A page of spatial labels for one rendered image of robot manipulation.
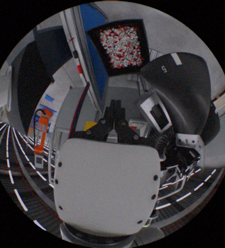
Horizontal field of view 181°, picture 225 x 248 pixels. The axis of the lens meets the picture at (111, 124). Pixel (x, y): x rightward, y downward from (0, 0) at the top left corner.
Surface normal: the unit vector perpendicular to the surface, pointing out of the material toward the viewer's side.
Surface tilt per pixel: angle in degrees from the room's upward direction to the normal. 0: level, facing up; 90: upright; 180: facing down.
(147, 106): 50
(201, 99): 45
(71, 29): 0
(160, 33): 0
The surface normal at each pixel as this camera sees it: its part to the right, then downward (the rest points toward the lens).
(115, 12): -0.11, 0.94
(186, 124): -0.72, 0.54
